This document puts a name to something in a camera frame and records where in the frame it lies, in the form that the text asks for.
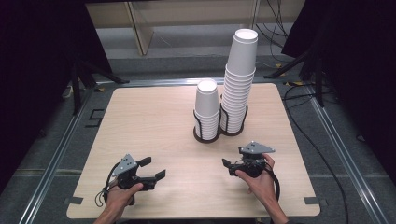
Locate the tall stack of white cups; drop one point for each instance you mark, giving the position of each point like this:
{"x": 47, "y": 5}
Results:
{"x": 241, "y": 56}

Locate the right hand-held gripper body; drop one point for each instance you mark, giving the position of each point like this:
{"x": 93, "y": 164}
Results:
{"x": 257, "y": 148}

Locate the beige wooden shelf unit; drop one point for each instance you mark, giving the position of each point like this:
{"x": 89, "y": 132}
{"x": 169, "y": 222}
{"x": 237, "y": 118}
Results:
{"x": 141, "y": 34}

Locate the person's left hand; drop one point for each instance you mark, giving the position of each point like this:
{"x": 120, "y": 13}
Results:
{"x": 120, "y": 196}

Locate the person's right hand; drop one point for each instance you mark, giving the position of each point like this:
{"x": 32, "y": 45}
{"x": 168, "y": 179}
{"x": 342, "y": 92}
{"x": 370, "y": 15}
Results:
{"x": 260, "y": 185}

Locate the black double cup holder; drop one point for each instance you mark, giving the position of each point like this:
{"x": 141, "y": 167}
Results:
{"x": 206, "y": 141}

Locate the short stack of white cups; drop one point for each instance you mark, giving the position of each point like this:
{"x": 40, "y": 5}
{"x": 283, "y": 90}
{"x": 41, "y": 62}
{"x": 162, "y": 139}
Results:
{"x": 207, "y": 102}

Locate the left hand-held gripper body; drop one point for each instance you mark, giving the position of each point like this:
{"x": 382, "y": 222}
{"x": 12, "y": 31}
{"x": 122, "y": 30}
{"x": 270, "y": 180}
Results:
{"x": 124, "y": 165}

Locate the metal floor rail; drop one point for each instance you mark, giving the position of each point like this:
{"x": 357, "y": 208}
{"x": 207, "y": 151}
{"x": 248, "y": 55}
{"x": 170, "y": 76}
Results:
{"x": 345, "y": 158}
{"x": 162, "y": 82}
{"x": 53, "y": 165}

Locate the black metal stand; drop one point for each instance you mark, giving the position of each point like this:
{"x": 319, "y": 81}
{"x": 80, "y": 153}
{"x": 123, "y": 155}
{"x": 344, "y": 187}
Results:
{"x": 76, "y": 90}
{"x": 318, "y": 81}

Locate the dark curtain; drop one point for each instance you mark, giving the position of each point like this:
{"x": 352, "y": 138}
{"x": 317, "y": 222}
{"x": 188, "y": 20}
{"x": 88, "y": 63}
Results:
{"x": 358, "y": 77}
{"x": 37, "y": 77}

